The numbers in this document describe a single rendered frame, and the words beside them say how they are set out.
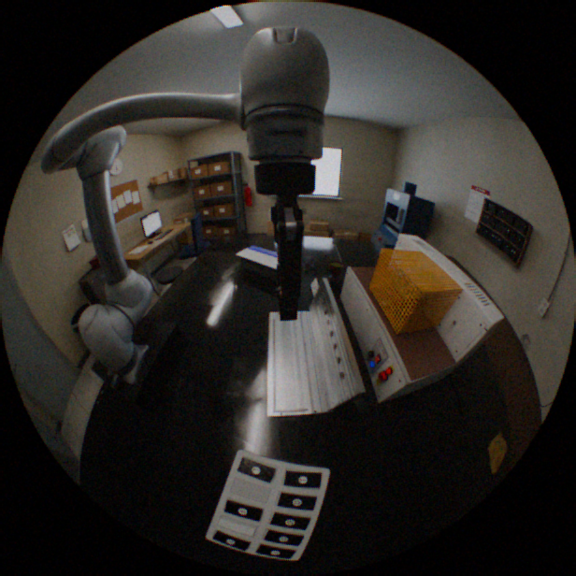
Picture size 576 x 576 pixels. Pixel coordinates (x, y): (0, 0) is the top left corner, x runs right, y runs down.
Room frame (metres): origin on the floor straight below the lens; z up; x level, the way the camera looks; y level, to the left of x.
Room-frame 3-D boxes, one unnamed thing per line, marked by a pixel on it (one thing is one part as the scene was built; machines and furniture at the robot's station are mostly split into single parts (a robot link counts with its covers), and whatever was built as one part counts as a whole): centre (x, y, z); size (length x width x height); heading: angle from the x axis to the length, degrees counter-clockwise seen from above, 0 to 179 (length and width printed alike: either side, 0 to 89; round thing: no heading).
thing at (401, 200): (2.14, -1.66, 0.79); 0.70 x 0.63 x 1.58; 175
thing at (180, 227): (2.27, 2.24, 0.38); 1.40 x 0.72 x 0.75; 175
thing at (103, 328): (0.17, 0.65, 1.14); 0.18 x 0.16 x 0.22; 2
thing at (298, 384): (0.31, -0.03, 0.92); 0.44 x 0.21 x 0.04; 3
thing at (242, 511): (-0.24, 0.12, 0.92); 0.10 x 0.05 x 0.01; 80
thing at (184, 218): (3.57, 2.31, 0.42); 0.86 x 0.33 x 0.83; 175
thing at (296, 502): (-0.19, -0.02, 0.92); 0.10 x 0.05 x 0.01; 77
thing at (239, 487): (-0.26, 0.06, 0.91); 0.40 x 0.27 x 0.01; 167
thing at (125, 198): (2.11, 2.67, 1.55); 0.94 x 0.03 x 0.64; 175
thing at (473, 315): (0.28, -0.50, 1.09); 0.75 x 0.40 x 0.38; 3
